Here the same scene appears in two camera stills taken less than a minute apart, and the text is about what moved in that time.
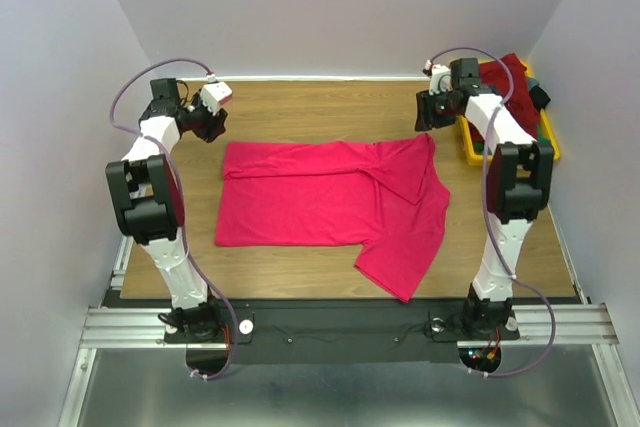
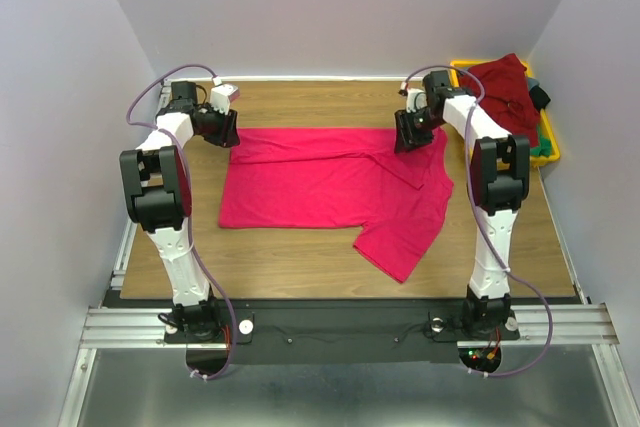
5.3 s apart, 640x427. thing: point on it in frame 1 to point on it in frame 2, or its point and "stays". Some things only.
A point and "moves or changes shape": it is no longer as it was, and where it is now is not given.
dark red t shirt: x=521 y=103 stays
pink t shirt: x=387 y=200 moves or changes shape
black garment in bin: x=539 y=97 stays
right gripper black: x=425 y=116 to x=413 y=140
